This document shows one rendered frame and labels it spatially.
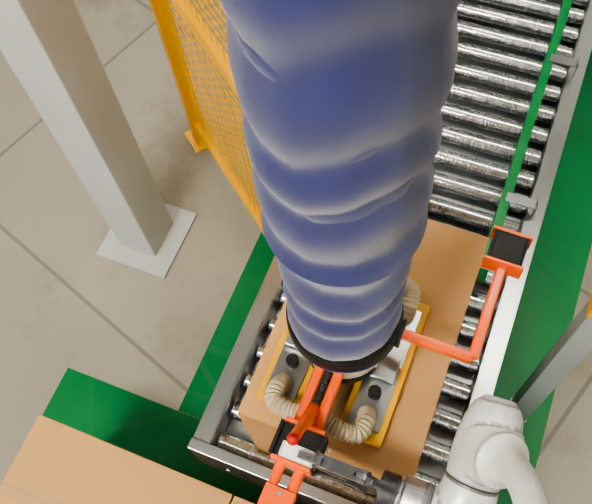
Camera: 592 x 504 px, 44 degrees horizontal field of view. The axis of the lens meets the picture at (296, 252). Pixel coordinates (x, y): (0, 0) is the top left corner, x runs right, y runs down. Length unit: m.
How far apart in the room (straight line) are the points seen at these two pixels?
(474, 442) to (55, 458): 1.21
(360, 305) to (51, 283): 2.00
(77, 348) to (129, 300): 0.26
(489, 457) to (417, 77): 0.82
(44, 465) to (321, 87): 1.67
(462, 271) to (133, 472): 1.02
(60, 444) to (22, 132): 1.65
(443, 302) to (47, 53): 1.14
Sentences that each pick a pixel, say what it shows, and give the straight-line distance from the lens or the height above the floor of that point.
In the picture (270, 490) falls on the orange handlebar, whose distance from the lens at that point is 1.45.
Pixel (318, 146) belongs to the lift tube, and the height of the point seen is 1.93.
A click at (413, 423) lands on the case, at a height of 0.95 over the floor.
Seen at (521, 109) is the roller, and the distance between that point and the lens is 2.54.
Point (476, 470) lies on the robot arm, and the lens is 1.36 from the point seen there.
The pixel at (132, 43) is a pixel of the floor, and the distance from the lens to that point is 3.55.
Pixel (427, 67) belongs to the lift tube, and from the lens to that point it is 0.68.
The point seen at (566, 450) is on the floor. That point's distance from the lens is 2.67.
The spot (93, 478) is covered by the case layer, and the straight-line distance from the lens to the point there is 2.11.
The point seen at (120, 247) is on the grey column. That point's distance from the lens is 2.94.
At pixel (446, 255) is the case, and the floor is 0.95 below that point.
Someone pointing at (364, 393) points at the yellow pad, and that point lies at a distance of 1.60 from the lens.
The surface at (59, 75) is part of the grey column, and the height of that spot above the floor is 1.08.
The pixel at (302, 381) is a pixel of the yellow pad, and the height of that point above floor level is 0.97.
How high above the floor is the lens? 2.52
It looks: 64 degrees down
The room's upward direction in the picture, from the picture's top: 8 degrees counter-clockwise
